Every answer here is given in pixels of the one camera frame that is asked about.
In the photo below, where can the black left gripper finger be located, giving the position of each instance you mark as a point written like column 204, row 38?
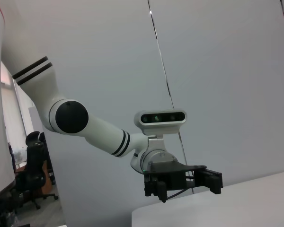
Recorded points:
column 209, row 180
column 156, row 190

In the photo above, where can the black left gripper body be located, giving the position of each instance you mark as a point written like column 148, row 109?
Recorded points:
column 165, row 176

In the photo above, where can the black office chair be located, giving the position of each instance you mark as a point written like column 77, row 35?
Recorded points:
column 34, row 160

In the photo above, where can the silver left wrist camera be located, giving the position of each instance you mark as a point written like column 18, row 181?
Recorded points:
column 161, row 118

